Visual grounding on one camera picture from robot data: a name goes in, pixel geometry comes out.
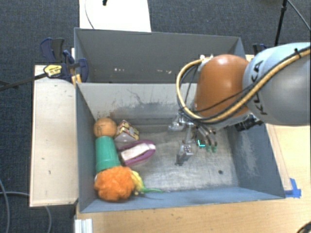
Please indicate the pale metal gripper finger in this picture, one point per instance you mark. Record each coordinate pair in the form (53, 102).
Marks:
(181, 159)
(187, 149)

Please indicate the grey metal bin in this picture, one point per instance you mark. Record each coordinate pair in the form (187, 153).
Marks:
(184, 178)

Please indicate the purple and white case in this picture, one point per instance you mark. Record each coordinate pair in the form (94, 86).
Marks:
(137, 153)

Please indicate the yellow and green toy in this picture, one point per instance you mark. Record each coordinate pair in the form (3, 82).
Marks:
(138, 181)

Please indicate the small patterned box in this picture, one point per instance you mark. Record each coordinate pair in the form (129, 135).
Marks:
(127, 131)

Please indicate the orange fluffy toy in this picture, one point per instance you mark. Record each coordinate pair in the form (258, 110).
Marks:
(114, 184)

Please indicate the orange fruit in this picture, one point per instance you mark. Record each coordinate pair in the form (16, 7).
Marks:
(105, 127)

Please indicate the green plastic cup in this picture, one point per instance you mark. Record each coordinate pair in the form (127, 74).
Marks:
(106, 153)

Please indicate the pale wood flat board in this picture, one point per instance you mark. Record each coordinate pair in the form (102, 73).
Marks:
(53, 142)

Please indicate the black cylinder on white bracket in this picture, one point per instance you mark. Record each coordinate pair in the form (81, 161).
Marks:
(247, 124)

